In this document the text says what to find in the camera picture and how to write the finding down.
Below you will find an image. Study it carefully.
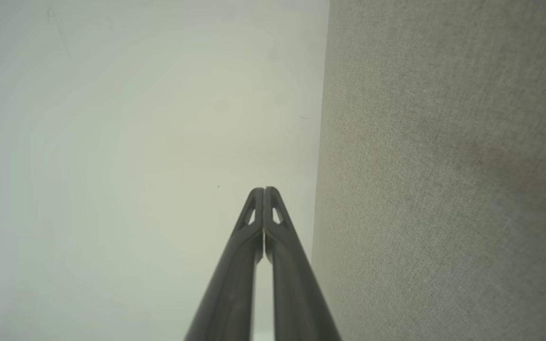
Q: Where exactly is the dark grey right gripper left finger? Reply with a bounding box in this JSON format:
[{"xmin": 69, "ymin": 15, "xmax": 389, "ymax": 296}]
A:
[{"xmin": 184, "ymin": 188, "xmax": 264, "ymax": 341}]

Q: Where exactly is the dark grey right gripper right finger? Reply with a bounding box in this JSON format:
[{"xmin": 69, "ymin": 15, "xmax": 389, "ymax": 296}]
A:
[{"xmin": 264, "ymin": 186, "xmax": 343, "ymax": 341}]

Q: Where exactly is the grey fabric sofa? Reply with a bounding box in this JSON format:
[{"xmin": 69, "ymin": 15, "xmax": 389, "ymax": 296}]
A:
[{"xmin": 311, "ymin": 0, "xmax": 546, "ymax": 341}]

